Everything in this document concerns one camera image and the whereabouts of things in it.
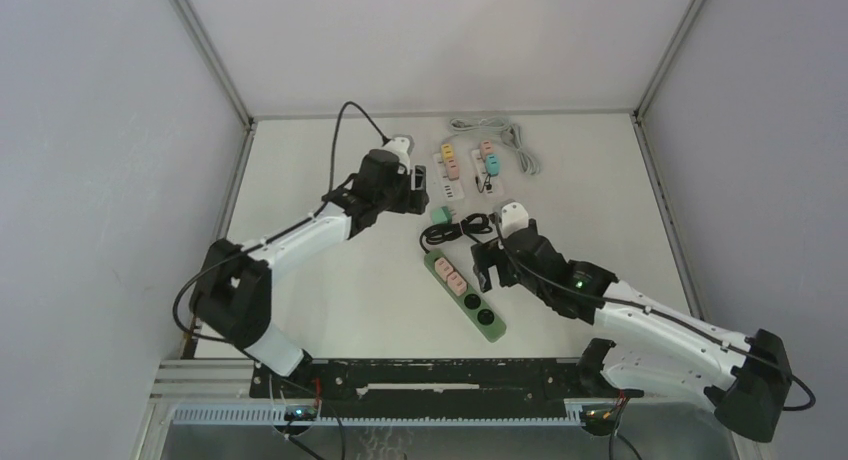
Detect green charger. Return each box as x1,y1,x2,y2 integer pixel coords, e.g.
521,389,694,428
430,206,455,225

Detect white power strip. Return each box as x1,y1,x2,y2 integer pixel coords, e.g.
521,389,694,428
433,153,465,202
470,149,504,198

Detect pink charger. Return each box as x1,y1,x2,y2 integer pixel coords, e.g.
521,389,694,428
479,140,495,158
445,271,468,297
443,158,460,181
433,257,454,281

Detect green power strip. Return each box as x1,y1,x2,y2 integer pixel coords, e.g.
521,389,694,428
423,249,507,343

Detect teal blue charger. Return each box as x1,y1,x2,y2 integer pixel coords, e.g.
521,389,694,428
483,154,501,177

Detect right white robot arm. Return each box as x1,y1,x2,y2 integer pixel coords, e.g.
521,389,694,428
471,221,796,443

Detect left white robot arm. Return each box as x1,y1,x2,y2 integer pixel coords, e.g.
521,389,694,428
189,147,429,397

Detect yellow charger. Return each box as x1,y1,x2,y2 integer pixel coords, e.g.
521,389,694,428
440,143,455,161

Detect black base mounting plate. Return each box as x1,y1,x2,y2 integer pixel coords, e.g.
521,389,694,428
249,342,643,422

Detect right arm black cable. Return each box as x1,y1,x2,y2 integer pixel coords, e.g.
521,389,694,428
493,211,817,413

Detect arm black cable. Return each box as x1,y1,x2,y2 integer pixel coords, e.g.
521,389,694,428
172,101,392,344
493,211,817,413

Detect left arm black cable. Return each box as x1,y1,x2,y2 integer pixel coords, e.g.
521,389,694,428
172,101,392,344

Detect grey cord of near strip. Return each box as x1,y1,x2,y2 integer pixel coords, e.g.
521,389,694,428
500,124,542,177

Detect white slotted cable duct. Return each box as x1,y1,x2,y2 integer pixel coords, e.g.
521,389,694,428
172,405,586,426

